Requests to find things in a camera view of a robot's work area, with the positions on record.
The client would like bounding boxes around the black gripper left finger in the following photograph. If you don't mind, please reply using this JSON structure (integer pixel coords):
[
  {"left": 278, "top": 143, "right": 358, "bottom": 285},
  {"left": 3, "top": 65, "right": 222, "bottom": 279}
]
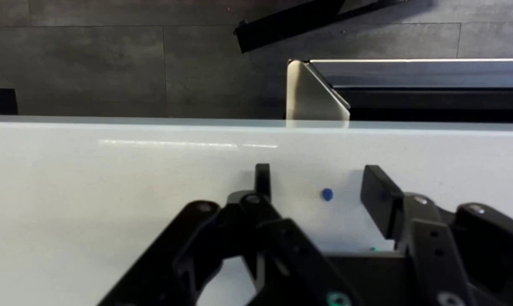
[{"left": 97, "top": 164, "right": 360, "bottom": 306}]

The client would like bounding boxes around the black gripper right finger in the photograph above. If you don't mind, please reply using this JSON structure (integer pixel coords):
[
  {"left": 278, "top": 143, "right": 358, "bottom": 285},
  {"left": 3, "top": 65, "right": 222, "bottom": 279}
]
[{"left": 360, "top": 164, "right": 513, "bottom": 306}]

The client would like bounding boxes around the black bar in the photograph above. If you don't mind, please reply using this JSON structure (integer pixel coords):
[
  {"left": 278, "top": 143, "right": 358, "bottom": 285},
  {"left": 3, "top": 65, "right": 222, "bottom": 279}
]
[{"left": 234, "top": 0, "right": 407, "bottom": 55}]

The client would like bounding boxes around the beige corner bracket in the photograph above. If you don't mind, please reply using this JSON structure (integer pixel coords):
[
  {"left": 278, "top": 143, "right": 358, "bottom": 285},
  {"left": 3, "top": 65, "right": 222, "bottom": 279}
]
[{"left": 283, "top": 58, "right": 351, "bottom": 123}]

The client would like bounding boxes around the metal table rail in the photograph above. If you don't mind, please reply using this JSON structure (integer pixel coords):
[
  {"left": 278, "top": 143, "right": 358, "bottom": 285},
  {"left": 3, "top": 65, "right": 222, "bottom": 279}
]
[{"left": 307, "top": 57, "right": 513, "bottom": 125}]

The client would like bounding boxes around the black frame piece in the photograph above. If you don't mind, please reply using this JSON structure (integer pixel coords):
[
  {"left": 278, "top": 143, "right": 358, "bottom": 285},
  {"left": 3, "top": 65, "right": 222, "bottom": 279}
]
[{"left": 0, "top": 87, "right": 18, "bottom": 118}]

